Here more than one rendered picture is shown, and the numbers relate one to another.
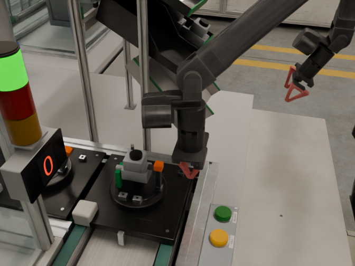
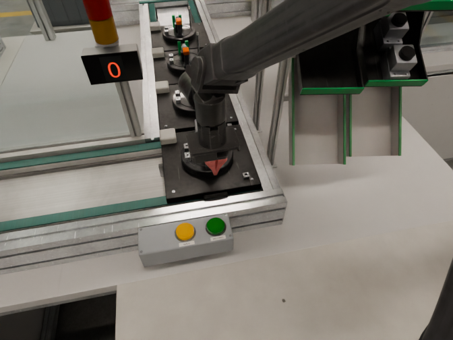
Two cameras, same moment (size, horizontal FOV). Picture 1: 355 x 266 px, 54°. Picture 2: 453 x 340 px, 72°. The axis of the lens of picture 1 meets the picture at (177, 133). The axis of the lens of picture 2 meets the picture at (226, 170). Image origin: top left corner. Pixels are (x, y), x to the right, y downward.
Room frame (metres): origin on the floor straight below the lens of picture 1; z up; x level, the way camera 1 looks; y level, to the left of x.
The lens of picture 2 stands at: (0.42, -0.48, 1.58)
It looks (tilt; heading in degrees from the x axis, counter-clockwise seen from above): 48 degrees down; 66
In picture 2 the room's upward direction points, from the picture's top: straight up
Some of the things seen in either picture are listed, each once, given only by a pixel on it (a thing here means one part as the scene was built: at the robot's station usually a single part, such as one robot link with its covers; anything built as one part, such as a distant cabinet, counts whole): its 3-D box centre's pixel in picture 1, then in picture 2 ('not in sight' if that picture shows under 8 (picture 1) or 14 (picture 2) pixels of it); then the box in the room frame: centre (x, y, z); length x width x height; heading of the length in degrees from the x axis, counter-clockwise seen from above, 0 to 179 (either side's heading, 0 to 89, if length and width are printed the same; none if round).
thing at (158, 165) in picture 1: (155, 174); not in sight; (0.60, 0.05, 1.04); 0.04 x 0.02 x 0.08; 78
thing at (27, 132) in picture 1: (22, 124); (104, 28); (0.45, 0.25, 1.28); 0.05 x 0.05 x 0.05
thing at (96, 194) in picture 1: (138, 193); (207, 159); (0.61, 0.09, 0.96); 0.24 x 0.24 x 0.02; 78
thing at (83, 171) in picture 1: (41, 161); (193, 91); (0.67, 0.34, 1.01); 0.24 x 0.24 x 0.13; 78
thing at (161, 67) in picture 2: not in sight; (185, 54); (0.72, 0.58, 1.01); 0.24 x 0.24 x 0.13; 78
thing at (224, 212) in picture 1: (223, 214); (216, 227); (0.55, -0.11, 0.96); 0.04 x 0.04 x 0.02
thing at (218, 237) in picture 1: (218, 238); (185, 232); (0.49, -0.10, 0.96); 0.04 x 0.04 x 0.02
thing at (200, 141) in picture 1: (190, 138); (212, 132); (0.59, -0.03, 1.16); 0.10 x 0.07 x 0.07; 169
